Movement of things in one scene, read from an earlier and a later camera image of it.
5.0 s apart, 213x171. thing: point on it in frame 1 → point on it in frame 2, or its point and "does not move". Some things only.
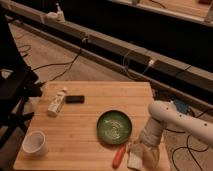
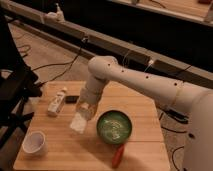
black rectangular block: (74, 99) does not move
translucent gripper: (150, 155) → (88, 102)
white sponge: (135, 156) → (78, 123)
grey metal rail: (193, 78) does not move
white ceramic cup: (35, 143) does not move
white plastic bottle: (56, 102) does not move
